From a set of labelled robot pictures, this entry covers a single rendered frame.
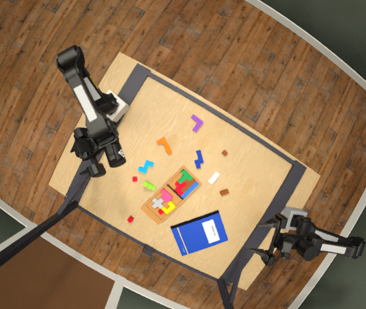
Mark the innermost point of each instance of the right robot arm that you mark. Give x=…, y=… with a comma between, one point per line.
x=322, y=240

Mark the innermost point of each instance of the white rectangular block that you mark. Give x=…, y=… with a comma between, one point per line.
x=213, y=178

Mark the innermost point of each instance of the pink puzzle piece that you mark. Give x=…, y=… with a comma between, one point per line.
x=166, y=195

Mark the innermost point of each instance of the green puzzle piece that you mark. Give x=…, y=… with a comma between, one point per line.
x=185, y=175
x=149, y=185

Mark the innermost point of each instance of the yellow puzzle piece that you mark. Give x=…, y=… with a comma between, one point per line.
x=170, y=208

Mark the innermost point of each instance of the purple l-shaped puzzle piece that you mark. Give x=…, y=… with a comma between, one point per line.
x=199, y=122

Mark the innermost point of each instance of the orange puzzle piece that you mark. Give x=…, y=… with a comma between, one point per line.
x=163, y=140

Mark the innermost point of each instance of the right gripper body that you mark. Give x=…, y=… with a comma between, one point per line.
x=276, y=242

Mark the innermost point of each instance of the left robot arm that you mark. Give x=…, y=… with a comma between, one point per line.
x=95, y=105

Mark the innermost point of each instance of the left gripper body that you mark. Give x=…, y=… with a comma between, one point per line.
x=96, y=170

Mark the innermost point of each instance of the blue notebook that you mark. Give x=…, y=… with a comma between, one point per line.
x=199, y=233

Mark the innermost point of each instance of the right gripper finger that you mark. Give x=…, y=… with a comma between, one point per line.
x=275, y=223
x=261, y=253

